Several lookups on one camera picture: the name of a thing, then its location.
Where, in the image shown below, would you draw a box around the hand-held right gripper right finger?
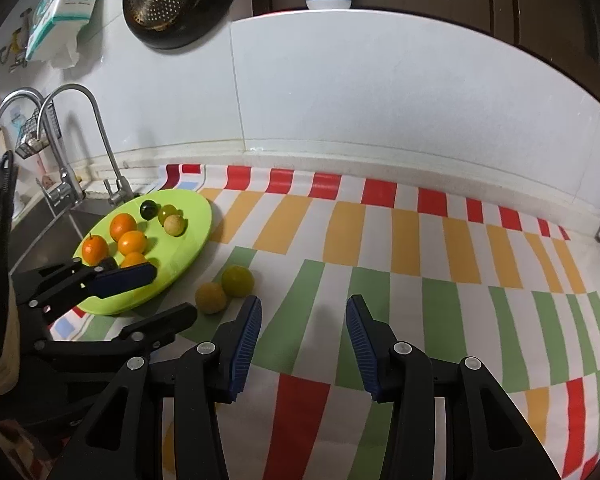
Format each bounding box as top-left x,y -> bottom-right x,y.
345,295 -> 563,480

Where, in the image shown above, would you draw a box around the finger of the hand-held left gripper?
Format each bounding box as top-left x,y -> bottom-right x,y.
32,302 -> 198,360
11,257 -> 158,316

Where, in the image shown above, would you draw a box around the dark wooden cabinet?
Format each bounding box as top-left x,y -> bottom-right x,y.
250,0 -> 600,121

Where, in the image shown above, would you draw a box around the colourful checked tablecloth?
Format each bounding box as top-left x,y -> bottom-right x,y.
47,162 -> 600,480

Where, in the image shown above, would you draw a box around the yellow-brown round fruit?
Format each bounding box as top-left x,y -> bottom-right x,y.
195,282 -> 228,315

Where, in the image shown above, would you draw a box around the black frying pan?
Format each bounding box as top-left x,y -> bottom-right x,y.
122,0 -> 246,51

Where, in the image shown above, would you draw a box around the steel sink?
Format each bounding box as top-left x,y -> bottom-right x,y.
10,195 -> 146,273

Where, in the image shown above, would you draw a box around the teal and white tissue pack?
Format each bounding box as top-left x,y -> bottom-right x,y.
25,0 -> 103,68

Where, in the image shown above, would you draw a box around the steel gooseneck faucet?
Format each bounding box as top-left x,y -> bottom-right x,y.
0,88 -> 83,208
36,85 -> 135,207

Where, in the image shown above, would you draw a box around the yellow wall hooks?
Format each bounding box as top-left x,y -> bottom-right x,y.
0,10 -> 35,70

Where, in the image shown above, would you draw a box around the wire wall basket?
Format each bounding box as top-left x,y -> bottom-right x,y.
15,107 -> 63,159

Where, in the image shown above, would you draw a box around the light green round plate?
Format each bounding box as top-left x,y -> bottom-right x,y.
75,188 -> 213,316

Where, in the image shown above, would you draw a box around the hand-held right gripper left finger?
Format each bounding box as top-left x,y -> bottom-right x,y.
45,295 -> 263,480

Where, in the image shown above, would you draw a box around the large green orange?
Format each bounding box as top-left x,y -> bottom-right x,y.
221,265 -> 254,297

